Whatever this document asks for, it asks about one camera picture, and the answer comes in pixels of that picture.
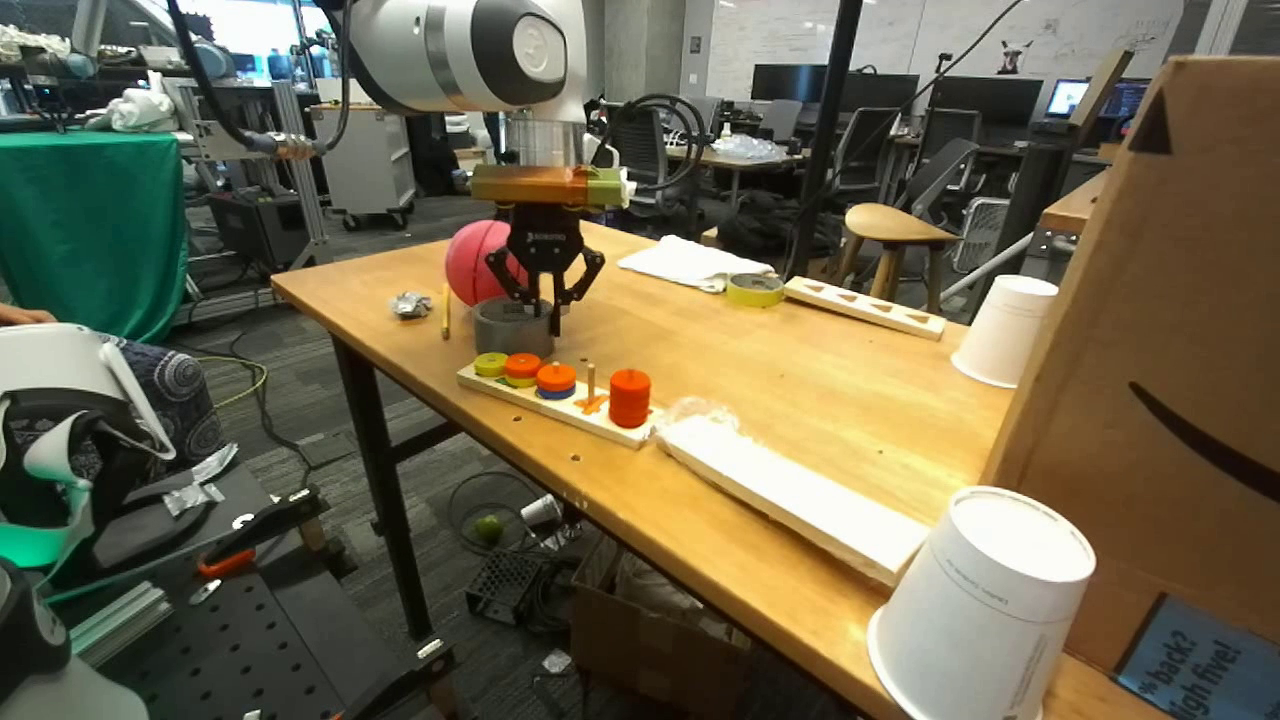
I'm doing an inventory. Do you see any gray tape roll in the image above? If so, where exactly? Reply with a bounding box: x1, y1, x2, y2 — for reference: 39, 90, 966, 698
474, 296, 559, 362

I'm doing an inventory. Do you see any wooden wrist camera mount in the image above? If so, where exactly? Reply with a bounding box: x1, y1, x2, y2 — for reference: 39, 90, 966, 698
469, 162, 639, 213

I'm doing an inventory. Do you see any black vertical pole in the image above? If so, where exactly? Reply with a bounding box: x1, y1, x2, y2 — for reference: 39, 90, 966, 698
795, 0, 867, 258

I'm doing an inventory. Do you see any white paper cup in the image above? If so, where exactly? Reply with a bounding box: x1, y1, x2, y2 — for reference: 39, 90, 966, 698
949, 271, 1065, 391
864, 482, 1102, 720

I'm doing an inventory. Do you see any black table frame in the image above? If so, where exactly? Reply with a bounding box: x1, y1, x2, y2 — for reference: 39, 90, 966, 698
324, 331, 474, 685

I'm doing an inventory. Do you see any white rectangular block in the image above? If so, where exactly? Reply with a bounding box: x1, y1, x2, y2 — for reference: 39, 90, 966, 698
653, 397, 934, 592

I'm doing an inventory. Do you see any white cart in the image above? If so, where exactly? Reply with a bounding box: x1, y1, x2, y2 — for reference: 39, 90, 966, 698
311, 113, 421, 231

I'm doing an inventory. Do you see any orange-handled tool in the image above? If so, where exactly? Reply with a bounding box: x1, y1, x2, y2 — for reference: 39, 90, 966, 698
193, 540, 262, 585

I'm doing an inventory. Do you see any white power strip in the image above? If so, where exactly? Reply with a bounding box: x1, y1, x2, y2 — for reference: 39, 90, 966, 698
779, 271, 953, 345

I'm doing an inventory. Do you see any lit blue screen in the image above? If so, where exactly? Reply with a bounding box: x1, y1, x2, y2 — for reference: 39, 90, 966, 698
1042, 76, 1153, 134

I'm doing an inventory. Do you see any large cardboard box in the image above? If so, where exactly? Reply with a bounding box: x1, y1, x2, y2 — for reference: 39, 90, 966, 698
979, 52, 1280, 720

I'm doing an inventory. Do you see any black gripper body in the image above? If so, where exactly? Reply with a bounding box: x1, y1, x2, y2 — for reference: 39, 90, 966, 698
500, 204, 596, 279

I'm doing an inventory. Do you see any pink basketball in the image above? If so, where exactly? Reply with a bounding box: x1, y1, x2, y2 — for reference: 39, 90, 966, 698
440, 215, 531, 311

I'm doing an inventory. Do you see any brown cardboard box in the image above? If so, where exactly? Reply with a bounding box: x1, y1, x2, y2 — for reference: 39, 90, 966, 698
567, 585, 752, 720

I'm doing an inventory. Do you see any black bag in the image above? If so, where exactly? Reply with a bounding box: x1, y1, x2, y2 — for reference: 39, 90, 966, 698
718, 188, 812, 266

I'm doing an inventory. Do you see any small yellow-green container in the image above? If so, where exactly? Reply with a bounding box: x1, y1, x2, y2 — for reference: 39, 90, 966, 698
725, 267, 787, 311

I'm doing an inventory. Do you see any black monitor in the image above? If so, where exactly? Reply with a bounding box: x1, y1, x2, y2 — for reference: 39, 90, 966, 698
749, 60, 831, 113
927, 72, 1050, 134

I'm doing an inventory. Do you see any red-orange toy cylinder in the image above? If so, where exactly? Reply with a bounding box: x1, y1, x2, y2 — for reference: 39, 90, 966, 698
609, 366, 655, 434

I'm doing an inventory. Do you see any seated person patterned clothing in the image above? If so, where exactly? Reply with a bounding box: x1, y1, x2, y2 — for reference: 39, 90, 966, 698
0, 299, 226, 464

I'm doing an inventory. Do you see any wooden stool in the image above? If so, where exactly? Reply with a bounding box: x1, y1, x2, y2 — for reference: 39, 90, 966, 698
835, 202, 959, 304

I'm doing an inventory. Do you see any black perforated plate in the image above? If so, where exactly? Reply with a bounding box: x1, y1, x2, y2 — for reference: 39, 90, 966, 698
125, 563, 458, 720

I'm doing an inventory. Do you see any green tablecloth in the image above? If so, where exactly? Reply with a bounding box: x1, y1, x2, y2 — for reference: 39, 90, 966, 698
0, 129, 193, 362

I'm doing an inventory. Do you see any orange toy ring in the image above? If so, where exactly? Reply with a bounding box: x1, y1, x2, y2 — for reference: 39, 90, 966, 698
531, 362, 581, 406
500, 350, 549, 391

